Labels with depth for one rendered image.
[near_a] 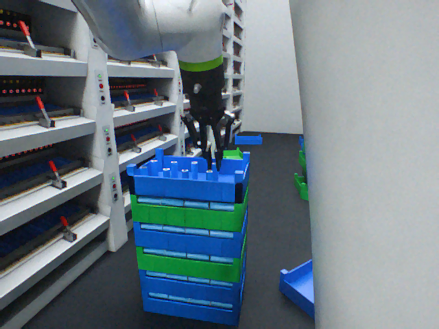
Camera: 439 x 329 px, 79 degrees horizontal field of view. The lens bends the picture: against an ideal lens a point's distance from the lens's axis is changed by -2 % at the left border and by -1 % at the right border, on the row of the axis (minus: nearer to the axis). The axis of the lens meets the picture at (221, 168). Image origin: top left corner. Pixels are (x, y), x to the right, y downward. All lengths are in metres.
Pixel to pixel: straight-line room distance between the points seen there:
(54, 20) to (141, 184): 0.66
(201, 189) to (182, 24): 0.37
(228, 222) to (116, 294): 0.52
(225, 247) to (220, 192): 0.16
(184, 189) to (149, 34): 0.36
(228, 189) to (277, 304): 0.47
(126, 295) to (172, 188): 0.48
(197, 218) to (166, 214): 0.09
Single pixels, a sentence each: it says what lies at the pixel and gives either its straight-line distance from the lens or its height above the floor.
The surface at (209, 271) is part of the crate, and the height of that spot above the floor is 0.19.
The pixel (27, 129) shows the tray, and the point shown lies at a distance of 0.92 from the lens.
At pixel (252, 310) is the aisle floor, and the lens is 0.96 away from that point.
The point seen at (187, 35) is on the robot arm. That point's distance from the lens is 0.52.
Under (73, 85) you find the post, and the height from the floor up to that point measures 0.67.
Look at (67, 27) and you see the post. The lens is 1.11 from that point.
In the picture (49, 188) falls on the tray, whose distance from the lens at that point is 0.99.
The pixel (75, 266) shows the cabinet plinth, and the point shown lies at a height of 0.05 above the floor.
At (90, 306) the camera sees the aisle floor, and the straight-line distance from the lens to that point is 1.05.
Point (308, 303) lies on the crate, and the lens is 0.95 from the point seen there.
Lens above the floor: 0.69
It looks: 18 degrees down
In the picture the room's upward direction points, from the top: straight up
